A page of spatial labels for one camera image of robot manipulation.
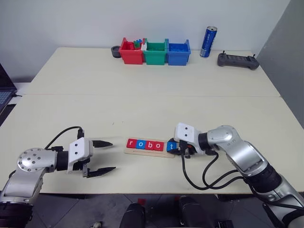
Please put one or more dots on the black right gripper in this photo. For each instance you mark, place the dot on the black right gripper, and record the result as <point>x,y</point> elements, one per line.
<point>186,148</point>

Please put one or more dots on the blue drink can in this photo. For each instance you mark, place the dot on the blue drink can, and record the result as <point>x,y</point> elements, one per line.
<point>207,42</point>

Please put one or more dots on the red letter tile b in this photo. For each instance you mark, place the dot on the red letter tile b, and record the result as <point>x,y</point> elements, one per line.
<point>149,145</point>

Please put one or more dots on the black round container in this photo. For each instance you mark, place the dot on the black round container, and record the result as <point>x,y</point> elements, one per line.
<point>115,52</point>

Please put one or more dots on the green toy brick stack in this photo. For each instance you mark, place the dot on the green toy brick stack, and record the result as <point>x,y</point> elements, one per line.
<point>137,44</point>

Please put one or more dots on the grey remote controller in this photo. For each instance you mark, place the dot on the grey remote controller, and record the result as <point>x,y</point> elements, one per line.
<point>237,60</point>

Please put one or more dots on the white plastic piece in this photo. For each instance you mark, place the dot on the white plastic piece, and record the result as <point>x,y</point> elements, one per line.
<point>143,46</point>

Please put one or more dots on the blue plastic bin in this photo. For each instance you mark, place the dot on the blue plastic bin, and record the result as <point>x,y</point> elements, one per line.
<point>177,58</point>

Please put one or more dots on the red letter tile r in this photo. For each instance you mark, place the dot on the red letter tile r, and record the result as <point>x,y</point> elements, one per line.
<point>131,143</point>

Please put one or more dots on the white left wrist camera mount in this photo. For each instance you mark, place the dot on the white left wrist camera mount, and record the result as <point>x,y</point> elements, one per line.
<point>79,148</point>

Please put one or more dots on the small grey floor object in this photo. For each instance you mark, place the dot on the small grey floor object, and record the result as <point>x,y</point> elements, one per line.
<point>97,224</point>

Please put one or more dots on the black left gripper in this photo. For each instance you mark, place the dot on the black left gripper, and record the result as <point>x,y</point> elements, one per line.
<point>79,166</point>

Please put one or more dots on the dark rounded shape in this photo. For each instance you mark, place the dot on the dark rounded shape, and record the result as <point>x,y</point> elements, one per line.
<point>191,211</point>
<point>132,216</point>

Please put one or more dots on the red letter tile o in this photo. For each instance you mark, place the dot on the red letter tile o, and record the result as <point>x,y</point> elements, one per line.
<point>158,145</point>

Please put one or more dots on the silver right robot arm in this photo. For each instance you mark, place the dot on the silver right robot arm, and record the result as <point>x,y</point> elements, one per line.
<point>247,156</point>

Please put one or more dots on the dark laptop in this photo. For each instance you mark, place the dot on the dark laptop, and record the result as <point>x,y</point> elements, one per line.
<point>4,92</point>

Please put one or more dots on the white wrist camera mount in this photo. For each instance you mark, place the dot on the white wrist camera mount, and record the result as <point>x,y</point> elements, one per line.
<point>186,133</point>
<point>79,148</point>

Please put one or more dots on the red plastic bin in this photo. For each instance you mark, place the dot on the red plastic bin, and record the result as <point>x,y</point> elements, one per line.
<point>130,57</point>

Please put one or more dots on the small red floor object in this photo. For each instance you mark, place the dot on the small red floor object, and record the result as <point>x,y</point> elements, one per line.
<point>141,202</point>

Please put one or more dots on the blue letter tile o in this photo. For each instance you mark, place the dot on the blue letter tile o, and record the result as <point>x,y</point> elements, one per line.
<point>140,144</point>

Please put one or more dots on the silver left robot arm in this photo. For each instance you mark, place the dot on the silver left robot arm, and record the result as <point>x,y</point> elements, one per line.
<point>28,166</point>

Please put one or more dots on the green plastic bin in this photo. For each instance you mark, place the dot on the green plastic bin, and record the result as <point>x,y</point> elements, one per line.
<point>154,57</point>

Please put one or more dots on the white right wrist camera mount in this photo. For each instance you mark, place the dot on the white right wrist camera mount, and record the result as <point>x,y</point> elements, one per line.
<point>186,133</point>

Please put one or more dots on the black smartphone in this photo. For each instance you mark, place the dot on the black smartphone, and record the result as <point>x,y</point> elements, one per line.
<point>7,114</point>

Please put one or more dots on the wooden letter tray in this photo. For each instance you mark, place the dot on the wooden letter tray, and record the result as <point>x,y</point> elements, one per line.
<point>147,153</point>

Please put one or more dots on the blue letter tile t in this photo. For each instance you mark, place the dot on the blue letter tile t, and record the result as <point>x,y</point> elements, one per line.
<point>171,146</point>

